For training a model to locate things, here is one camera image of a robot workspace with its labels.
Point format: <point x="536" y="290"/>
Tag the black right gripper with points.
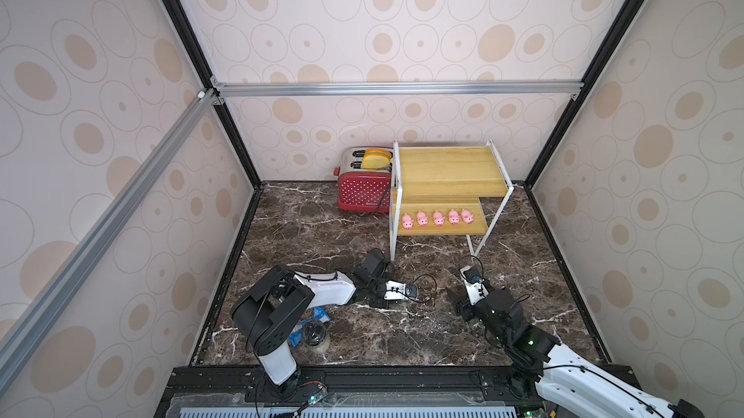
<point x="462" y="304"/>

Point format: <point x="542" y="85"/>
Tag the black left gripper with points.
<point x="380" y="304"/>

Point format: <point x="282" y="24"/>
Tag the pink pig toy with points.
<point x="407" y="222"/>
<point x="467" y="216"/>
<point x="453" y="217"/>
<point x="422" y="219"/>
<point x="438" y="219"/>

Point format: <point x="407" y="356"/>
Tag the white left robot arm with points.
<point x="269" y="311"/>

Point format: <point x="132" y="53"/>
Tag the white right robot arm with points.
<point x="542" y="365"/>

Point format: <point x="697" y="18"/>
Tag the clear tape roll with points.
<point x="316" y="337"/>

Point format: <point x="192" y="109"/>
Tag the red polka dot toaster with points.
<point x="361" y="190"/>

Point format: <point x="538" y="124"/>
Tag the blue plastic wrapper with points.
<point x="318" y="314"/>

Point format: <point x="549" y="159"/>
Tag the white metal wooden shelf rack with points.
<point x="447" y="178"/>

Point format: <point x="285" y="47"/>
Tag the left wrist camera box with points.
<point x="398" y="291"/>

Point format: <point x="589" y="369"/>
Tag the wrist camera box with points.
<point x="475" y="284"/>
<point x="398" y="291"/>

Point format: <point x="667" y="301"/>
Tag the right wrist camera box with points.
<point x="475" y="284"/>

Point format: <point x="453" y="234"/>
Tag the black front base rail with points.
<point x="239" y="391"/>

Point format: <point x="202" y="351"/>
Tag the silver aluminium rail back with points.
<point x="400" y="88"/>

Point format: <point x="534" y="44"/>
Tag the silver aluminium rail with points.
<point x="33" y="327"/>
<point x="400" y="88"/>

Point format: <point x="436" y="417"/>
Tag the silver aluminium rail left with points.
<point x="33" y="327"/>

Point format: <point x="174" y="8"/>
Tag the black corner frame post left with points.
<point x="194" y="50"/>

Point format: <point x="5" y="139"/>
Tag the black corner frame post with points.
<point x="618" y="30"/>
<point x="194" y="50"/>

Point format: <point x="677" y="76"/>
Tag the black corner frame post right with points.
<point x="618" y="30"/>

